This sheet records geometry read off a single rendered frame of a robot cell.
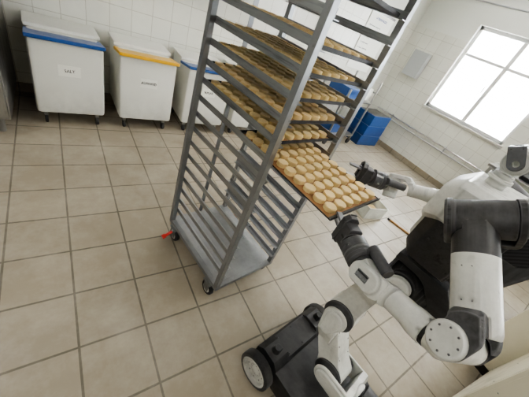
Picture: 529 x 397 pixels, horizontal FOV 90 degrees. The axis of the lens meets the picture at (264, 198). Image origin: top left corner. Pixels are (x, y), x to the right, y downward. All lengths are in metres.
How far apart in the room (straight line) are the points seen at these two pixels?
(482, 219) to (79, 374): 1.63
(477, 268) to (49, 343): 1.70
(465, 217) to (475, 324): 0.22
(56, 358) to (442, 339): 1.55
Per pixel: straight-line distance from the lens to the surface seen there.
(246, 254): 1.92
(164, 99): 3.20
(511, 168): 0.93
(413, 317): 0.76
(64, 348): 1.72
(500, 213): 0.76
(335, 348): 1.46
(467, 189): 0.88
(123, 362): 1.66
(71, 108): 3.15
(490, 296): 0.72
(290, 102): 0.99
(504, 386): 1.95
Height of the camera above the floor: 1.56
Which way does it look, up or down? 35 degrees down
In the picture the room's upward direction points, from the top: 24 degrees clockwise
